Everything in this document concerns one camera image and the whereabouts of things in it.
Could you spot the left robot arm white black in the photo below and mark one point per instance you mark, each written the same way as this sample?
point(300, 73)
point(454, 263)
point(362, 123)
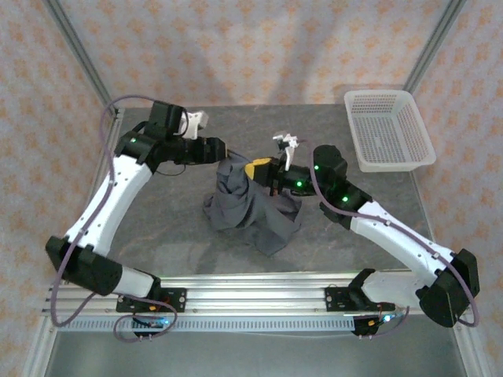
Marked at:
point(106, 204)

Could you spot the aluminium table side rail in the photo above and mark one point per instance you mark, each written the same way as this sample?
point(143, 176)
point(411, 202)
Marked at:
point(422, 204)
point(118, 118)

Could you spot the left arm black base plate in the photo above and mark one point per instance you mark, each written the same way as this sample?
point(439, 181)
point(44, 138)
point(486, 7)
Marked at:
point(177, 300)

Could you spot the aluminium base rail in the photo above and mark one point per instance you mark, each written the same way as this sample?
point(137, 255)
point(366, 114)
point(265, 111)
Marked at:
point(255, 294)

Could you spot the aluminium frame post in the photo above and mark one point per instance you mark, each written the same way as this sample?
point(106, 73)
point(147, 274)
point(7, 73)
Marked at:
point(80, 51)
point(432, 47)

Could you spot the grey t-shirt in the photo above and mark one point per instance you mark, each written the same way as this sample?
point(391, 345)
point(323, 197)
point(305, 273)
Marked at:
point(251, 216)

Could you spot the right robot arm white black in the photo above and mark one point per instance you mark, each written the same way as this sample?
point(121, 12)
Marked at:
point(401, 239)

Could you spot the aluminium lower frame bar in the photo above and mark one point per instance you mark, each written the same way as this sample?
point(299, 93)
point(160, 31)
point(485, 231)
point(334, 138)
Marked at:
point(471, 357)
point(39, 349)

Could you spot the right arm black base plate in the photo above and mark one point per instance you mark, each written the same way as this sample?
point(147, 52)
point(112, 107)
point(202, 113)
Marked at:
point(336, 298)

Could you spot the small circuit board with LED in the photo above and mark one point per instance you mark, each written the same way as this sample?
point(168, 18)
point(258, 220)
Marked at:
point(363, 330)
point(153, 323)

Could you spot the white perforated plastic basket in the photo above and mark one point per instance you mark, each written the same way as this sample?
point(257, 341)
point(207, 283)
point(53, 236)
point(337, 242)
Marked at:
point(377, 137)

